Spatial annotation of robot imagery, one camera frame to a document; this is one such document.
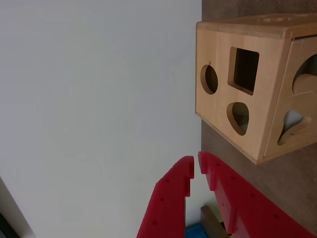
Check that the wooden shape sorter box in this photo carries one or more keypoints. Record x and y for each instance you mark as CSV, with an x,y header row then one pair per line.
x,y
267,74

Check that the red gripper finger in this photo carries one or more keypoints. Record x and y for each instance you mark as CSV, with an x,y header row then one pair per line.
x,y
247,210
168,198

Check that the blue bar clamp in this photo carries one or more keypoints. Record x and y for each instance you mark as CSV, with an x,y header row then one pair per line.
x,y
195,231

